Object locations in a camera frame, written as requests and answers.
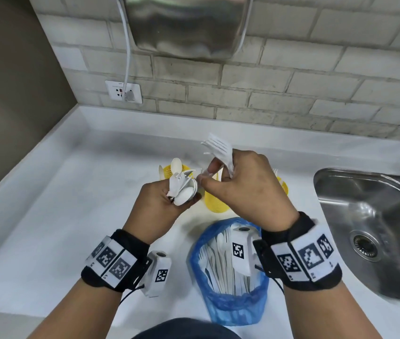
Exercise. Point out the person's right hand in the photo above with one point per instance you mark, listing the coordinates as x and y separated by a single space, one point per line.
253 194

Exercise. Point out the person's left hand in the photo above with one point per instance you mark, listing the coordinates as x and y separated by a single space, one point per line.
150 211

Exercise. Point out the yellow mesh cup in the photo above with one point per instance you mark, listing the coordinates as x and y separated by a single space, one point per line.
167 171
215 204
284 187

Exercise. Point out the white plastic fork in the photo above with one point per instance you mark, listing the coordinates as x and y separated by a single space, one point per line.
277 172

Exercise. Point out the stack of white forks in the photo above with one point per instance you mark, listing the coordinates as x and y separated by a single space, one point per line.
219 148

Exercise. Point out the blue plastic bag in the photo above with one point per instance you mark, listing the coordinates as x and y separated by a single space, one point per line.
235 310

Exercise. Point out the person's left forearm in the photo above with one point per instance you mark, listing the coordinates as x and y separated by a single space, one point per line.
76 310

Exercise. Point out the person's dark shorts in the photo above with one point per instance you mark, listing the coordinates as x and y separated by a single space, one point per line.
185 330

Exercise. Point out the black left wristband with markers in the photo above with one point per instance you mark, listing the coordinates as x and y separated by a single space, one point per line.
111 264

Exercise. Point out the black wristband with markers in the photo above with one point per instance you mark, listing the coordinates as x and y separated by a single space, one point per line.
111 264
302 257

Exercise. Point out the black right wristband with markers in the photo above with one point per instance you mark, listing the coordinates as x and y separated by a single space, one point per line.
302 257

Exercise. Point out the stainless steel sink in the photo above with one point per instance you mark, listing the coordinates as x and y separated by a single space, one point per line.
380 225

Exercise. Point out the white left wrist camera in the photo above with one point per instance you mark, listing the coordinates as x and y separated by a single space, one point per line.
157 275

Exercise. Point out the white wall socket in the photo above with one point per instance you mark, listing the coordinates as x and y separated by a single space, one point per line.
113 91

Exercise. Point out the stainless steel wall appliance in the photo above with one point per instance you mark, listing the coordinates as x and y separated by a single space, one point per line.
185 24

